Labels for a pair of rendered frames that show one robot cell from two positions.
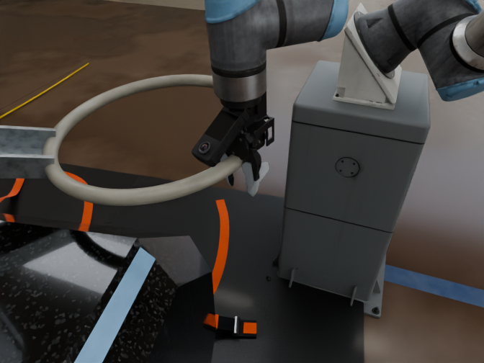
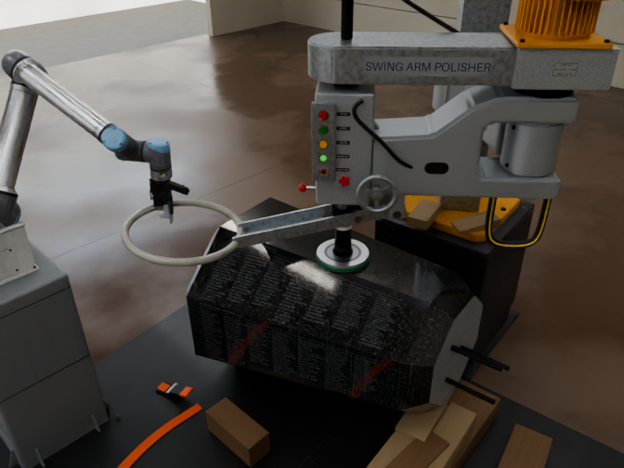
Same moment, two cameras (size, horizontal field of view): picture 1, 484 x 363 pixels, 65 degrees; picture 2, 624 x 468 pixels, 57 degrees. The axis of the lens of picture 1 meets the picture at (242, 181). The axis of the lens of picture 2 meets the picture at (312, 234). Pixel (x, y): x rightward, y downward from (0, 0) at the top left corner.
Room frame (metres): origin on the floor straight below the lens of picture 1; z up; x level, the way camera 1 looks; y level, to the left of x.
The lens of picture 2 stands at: (2.35, 1.52, 2.16)
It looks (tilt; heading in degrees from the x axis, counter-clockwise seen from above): 31 degrees down; 205
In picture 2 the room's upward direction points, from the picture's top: 1 degrees counter-clockwise
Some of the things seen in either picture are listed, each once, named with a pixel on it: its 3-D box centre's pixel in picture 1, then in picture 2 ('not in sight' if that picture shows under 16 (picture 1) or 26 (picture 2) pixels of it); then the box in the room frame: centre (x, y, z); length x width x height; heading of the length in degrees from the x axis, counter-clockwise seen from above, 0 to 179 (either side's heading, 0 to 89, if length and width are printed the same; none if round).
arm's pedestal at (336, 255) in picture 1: (343, 186); (26, 354); (1.18, -0.41, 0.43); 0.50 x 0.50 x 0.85; 70
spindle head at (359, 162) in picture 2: not in sight; (366, 144); (0.49, 0.87, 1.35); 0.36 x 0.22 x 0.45; 110
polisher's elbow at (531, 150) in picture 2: not in sight; (530, 141); (0.29, 1.42, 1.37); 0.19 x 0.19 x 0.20
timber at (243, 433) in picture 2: not in sight; (237, 431); (0.92, 0.47, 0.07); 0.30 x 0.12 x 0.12; 71
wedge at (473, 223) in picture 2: not in sight; (475, 221); (-0.07, 1.23, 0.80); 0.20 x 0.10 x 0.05; 127
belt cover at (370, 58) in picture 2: not in sight; (451, 63); (0.40, 1.13, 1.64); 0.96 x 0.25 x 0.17; 110
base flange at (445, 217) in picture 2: not in sight; (457, 204); (-0.28, 1.10, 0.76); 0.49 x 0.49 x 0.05; 76
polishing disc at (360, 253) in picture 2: not in sight; (343, 253); (0.52, 0.80, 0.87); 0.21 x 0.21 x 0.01
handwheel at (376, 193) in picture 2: not in sight; (376, 189); (0.59, 0.95, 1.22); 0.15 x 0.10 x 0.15; 110
